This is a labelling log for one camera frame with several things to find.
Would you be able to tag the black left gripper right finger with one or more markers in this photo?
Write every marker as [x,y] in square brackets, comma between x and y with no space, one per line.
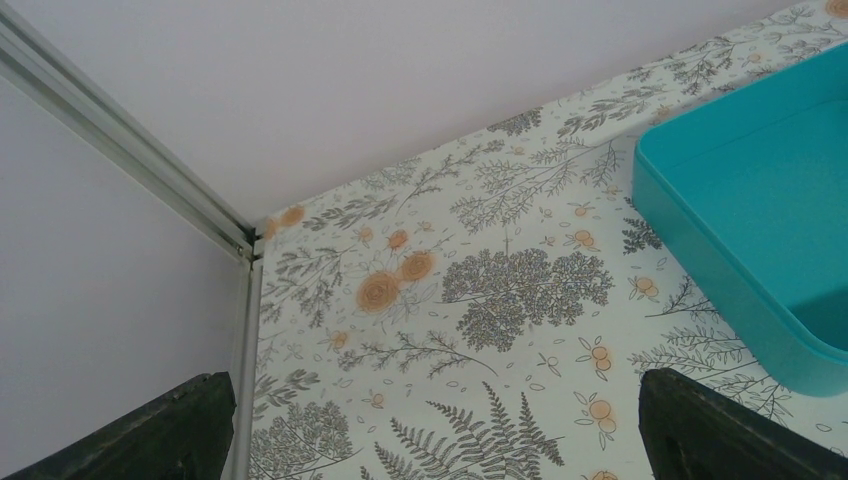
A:
[689,431]

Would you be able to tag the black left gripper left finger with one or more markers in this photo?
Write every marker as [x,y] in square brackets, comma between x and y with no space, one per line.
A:
[186,433]

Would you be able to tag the floral patterned table mat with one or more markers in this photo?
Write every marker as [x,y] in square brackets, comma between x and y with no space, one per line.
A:
[484,310]

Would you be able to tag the teal plastic box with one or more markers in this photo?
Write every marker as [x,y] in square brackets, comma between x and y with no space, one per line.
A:
[749,194]

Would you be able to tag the left aluminium corner post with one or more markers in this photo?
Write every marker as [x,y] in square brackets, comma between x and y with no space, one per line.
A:
[122,272]

